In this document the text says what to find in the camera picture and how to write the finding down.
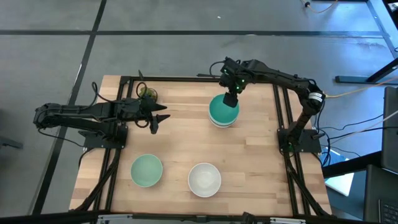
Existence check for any white ceramic bowl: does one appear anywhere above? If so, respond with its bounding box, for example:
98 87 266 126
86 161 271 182
187 162 222 198

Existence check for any orange extension cord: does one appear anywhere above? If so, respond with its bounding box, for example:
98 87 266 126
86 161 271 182
323 76 398 100

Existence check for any black desk leg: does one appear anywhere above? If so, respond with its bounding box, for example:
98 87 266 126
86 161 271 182
335 57 398 84

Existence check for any grey chair base leg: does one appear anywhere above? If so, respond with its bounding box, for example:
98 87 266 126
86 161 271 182
0 136 24 151

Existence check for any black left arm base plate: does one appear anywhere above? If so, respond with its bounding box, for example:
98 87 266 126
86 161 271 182
82 123 129 150

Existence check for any light blue paper sheet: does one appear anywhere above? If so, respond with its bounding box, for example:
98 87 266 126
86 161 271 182
322 147 356 197

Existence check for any small potted green plant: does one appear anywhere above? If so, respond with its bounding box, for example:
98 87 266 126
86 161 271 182
139 86 159 102

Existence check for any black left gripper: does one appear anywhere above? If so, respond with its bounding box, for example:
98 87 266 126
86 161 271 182
119 97 171 124

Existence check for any dark grey monitor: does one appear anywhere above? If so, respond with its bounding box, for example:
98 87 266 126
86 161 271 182
381 86 398 174

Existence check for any black aluminium table frame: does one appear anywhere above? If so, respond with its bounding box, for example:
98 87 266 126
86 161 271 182
70 74 333 219

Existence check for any pale green ceramic bowl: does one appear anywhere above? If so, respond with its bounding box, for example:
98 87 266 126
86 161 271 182
130 153 164 189

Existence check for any teal ceramic bowl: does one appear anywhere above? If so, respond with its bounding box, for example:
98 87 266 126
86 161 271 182
208 93 241 126

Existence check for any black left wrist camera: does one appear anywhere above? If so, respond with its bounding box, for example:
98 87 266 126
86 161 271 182
149 116 160 136

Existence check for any orange cable with black plug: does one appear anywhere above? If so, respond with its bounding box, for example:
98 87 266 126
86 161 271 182
300 0 339 15

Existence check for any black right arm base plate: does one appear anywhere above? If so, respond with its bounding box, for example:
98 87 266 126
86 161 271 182
277 128 323 154

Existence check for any black laptop with keyboard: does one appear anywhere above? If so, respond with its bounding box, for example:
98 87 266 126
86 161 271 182
363 164 398 223

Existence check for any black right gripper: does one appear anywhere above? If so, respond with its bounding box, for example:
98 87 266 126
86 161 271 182
218 56 248 109

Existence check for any silver metal bracket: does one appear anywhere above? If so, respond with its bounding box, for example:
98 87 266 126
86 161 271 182
269 217 307 224
96 213 135 224

